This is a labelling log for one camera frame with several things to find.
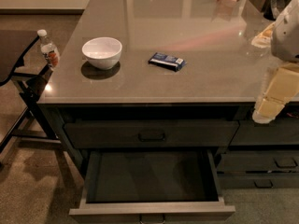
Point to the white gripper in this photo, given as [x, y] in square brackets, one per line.
[287, 36]

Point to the blue snack packet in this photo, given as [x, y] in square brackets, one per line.
[167, 61]

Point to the grey drawer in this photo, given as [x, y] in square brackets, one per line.
[263, 181]
[151, 187]
[277, 132]
[259, 161]
[151, 133]

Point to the glass jar with snacks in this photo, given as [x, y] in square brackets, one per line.
[263, 39]

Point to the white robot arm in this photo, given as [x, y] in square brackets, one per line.
[284, 39]

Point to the clear plastic water bottle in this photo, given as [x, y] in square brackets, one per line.
[48, 49]

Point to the white ceramic bowl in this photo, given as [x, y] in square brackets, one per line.
[102, 52]

